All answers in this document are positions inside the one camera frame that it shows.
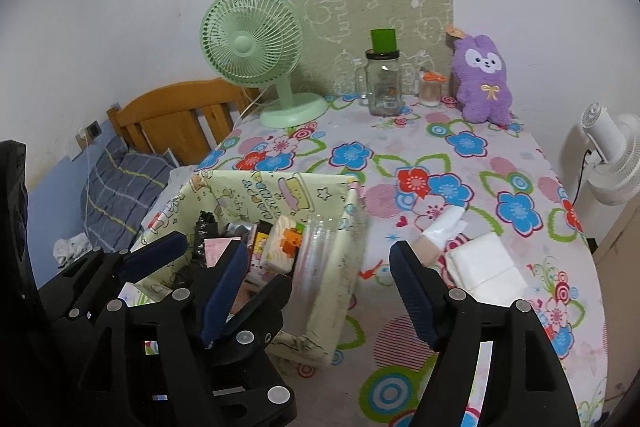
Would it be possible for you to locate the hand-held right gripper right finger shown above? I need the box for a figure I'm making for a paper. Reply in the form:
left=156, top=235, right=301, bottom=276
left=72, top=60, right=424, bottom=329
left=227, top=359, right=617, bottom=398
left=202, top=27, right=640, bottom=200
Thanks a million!
left=389, top=241, right=583, bottom=427

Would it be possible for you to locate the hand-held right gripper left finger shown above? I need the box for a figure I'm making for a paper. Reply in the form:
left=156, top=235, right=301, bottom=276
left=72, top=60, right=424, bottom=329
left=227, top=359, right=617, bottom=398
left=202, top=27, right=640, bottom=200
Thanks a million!
left=75, top=241, right=297, bottom=427

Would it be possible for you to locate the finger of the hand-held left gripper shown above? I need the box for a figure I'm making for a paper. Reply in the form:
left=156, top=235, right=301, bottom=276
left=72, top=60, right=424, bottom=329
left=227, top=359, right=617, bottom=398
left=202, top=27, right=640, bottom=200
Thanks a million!
left=37, top=231, right=189, bottom=324

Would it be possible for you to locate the pink towel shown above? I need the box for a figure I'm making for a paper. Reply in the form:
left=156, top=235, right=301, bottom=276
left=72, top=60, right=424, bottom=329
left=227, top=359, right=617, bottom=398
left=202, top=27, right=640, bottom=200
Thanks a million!
left=204, top=234, right=251, bottom=270

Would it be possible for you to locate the black plastic bag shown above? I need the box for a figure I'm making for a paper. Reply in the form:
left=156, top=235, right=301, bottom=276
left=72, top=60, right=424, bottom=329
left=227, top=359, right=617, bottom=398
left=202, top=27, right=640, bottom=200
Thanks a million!
left=167, top=208, right=223, bottom=290

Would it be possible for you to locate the orange print tissue packet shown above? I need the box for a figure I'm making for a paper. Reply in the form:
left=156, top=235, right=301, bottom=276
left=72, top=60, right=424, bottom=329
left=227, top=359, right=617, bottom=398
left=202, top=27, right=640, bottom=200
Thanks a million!
left=260, top=214, right=307, bottom=277

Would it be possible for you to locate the yellow fabric storage box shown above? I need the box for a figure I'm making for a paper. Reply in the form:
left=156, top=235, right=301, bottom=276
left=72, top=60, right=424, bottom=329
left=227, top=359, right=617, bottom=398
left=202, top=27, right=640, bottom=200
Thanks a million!
left=120, top=171, right=368, bottom=365

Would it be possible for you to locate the clear plastic packet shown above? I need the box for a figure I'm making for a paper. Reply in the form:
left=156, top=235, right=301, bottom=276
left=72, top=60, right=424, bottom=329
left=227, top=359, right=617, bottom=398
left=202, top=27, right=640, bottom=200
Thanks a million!
left=292, top=213, right=351, bottom=308

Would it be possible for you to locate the printed white bed sheet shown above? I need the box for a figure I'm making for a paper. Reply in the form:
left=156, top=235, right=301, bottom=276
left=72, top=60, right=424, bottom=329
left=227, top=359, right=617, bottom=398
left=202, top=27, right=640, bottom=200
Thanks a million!
left=141, top=167, right=201, bottom=248

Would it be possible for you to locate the beige white packet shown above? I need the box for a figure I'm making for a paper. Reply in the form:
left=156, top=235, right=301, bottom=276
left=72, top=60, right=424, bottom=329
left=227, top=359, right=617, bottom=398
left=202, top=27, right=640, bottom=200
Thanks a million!
left=417, top=206, right=469, bottom=265

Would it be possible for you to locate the red print snack packet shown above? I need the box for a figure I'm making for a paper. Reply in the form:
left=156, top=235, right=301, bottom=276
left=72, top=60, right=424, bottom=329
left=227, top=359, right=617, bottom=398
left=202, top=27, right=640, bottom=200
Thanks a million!
left=247, top=224, right=275, bottom=283

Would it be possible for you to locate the white crumpled cloth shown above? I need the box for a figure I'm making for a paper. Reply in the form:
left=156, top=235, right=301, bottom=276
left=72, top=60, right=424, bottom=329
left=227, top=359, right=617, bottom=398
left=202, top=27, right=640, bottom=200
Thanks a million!
left=52, top=234, right=101, bottom=268

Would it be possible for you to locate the dark grey cloth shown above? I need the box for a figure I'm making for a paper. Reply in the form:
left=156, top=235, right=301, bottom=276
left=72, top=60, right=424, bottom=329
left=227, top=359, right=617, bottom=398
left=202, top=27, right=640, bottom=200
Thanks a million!
left=222, top=221, right=257, bottom=240

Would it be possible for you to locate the blue plaid pillow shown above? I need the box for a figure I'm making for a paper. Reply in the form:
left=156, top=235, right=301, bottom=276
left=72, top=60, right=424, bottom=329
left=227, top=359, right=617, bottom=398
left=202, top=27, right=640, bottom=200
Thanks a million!
left=82, top=137, right=178, bottom=253

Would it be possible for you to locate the white tissue pack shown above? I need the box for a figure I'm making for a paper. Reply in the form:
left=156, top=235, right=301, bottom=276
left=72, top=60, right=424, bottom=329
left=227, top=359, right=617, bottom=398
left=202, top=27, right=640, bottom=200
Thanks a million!
left=444, top=234, right=530, bottom=304

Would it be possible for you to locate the floral tablecloth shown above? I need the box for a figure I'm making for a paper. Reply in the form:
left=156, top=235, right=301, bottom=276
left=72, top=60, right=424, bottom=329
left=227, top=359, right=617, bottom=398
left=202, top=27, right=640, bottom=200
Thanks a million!
left=117, top=94, right=608, bottom=427

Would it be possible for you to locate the wooden headboard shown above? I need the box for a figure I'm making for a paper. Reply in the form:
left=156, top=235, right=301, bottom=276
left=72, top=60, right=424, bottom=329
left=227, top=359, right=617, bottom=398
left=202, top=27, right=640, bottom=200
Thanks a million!
left=107, top=78, right=261, bottom=166

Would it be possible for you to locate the small jar orange lid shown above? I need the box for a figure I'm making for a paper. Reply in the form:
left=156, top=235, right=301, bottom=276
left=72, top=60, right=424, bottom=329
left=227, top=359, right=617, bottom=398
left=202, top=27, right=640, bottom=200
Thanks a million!
left=419, top=71, right=446, bottom=108

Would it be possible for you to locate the glass jar mug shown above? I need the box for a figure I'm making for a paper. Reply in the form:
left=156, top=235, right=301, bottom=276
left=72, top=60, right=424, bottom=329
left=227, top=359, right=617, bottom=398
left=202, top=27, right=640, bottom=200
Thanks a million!
left=354, top=49, right=405, bottom=118

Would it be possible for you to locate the beige wooden cabinet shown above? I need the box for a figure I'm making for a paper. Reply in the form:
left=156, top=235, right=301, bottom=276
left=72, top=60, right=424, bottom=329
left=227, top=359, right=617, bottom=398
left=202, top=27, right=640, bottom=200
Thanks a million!
left=592, top=202, right=640, bottom=413

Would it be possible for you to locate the purple plush rabbit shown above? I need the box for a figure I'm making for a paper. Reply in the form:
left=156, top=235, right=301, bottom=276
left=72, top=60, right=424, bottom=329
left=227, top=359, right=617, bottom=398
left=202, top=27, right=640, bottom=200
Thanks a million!
left=446, top=24, right=513, bottom=125

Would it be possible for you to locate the green desk fan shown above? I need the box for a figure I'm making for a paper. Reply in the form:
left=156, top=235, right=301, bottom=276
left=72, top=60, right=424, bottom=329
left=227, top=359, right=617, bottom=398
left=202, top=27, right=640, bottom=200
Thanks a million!
left=200, top=0, right=328, bottom=128

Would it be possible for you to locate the white floor fan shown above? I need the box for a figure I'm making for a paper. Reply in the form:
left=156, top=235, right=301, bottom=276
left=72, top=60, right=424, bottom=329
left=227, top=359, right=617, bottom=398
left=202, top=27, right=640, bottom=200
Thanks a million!
left=570, top=103, right=640, bottom=208

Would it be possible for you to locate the green cup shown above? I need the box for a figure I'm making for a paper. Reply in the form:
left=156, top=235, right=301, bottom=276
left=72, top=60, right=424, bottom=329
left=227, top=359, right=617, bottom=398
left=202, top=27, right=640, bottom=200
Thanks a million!
left=370, top=28, right=397, bottom=54

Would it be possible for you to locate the beige cartoon placemat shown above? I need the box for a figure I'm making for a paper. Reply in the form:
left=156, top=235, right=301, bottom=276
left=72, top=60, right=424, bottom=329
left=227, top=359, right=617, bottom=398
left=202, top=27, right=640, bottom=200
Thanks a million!
left=290, top=0, right=455, bottom=100

